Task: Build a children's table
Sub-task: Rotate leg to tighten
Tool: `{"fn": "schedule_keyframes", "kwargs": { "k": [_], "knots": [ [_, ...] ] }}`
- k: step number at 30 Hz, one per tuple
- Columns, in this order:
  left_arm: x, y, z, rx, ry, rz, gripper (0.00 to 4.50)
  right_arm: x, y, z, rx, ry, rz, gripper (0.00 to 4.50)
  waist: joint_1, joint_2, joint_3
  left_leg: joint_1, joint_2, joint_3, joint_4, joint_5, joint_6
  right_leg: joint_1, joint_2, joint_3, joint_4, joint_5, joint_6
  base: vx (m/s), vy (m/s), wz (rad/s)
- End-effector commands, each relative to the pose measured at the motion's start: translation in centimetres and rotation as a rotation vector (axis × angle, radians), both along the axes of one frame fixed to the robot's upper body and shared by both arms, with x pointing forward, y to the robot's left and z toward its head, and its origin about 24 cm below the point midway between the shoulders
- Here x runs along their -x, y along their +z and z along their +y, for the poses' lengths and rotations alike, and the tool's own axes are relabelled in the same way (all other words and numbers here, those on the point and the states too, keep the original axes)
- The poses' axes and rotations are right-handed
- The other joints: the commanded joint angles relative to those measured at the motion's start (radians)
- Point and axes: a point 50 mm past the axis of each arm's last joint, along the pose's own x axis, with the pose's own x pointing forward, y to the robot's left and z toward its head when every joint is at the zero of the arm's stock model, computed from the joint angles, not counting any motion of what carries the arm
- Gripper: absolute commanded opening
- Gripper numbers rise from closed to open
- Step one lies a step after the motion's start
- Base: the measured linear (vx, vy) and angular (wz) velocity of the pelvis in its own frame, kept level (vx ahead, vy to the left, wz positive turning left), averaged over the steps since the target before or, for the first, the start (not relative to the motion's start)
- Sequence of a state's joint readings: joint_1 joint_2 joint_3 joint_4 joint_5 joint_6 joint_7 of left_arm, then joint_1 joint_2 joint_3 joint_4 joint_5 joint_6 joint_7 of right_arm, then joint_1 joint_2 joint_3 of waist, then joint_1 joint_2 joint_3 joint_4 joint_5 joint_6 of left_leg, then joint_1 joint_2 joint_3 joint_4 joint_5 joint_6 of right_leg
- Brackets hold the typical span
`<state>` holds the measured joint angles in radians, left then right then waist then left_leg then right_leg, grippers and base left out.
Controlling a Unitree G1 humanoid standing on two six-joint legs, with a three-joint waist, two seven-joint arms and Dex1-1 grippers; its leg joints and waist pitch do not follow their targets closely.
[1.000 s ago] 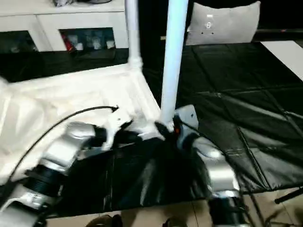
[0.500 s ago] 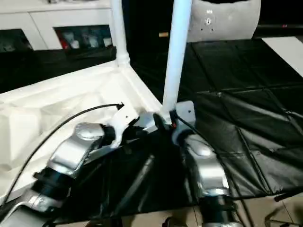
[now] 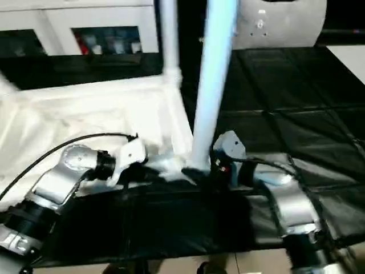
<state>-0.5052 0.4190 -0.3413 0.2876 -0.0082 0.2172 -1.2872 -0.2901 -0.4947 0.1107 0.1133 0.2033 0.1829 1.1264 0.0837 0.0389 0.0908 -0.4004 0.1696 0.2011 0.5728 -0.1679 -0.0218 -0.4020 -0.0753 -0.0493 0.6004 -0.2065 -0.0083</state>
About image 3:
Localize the black glossy low shelf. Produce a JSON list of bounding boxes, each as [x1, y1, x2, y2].
[[321, 28, 365, 37]]

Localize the grey printed cushion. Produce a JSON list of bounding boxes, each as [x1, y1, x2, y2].
[[233, 0, 327, 50]]

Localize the white flat board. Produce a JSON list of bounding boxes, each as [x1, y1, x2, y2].
[[326, 45, 365, 84]]

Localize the white plastic table top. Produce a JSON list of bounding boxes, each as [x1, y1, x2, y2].
[[0, 73, 197, 212]]

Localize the white glass-door cabinet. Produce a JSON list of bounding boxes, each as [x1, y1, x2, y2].
[[0, 0, 160, 57]]

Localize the dark left robot foot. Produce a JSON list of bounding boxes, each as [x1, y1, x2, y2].
[[104, 261, 145, 274]]

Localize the white plastic table leg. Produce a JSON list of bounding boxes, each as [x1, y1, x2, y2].
[[158, 0, 184, 89], [0, 72, 21, 99], [186, 0, 239, 175]]

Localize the black work mat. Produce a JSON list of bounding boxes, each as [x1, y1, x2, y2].
[[0, 45, 365, 269]]

